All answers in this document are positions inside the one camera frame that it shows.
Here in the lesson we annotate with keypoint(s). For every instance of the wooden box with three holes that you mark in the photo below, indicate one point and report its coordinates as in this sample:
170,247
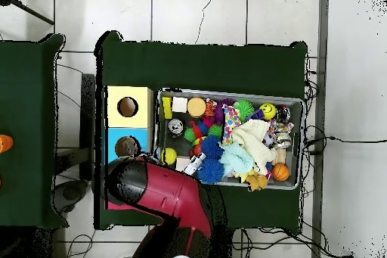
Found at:
142,97

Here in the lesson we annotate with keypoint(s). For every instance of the green spiky ball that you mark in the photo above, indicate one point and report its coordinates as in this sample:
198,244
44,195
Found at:
244,108

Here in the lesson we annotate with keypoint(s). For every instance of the blue fuzzy toy with eyes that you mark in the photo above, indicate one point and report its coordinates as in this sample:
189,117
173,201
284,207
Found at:
210,171

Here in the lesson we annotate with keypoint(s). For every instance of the green cloth side table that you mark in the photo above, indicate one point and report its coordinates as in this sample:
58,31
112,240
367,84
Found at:
30,100

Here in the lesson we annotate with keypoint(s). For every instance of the small orange basketball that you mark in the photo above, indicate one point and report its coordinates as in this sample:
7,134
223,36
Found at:
280,172

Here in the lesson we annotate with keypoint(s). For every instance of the mint green knitted cloth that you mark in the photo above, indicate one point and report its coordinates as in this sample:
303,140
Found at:
236,158

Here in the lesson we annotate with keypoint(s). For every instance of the cream knitted cloth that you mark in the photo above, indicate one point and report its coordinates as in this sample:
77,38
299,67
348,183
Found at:
257,137

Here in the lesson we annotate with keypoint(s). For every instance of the clear mesh bin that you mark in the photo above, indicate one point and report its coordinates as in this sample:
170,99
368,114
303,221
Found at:
284,184

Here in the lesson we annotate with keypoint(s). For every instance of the brown plush toy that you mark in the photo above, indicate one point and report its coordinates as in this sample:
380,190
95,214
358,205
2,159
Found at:
258,181

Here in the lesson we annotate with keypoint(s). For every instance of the yellow smiley ball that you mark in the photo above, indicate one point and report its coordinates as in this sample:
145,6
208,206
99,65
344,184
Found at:
268,111

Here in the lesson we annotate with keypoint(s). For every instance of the purple spiky ball with eyes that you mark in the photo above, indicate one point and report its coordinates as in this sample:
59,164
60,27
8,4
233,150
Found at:
219,113

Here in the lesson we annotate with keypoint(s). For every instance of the plain yellow ball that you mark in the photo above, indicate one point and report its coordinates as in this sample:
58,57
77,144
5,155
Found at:
169,156

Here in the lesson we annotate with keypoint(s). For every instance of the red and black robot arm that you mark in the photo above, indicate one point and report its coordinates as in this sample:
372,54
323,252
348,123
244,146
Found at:
169,188

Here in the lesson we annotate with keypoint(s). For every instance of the small orange object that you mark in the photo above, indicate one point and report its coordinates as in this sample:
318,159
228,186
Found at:
5,144

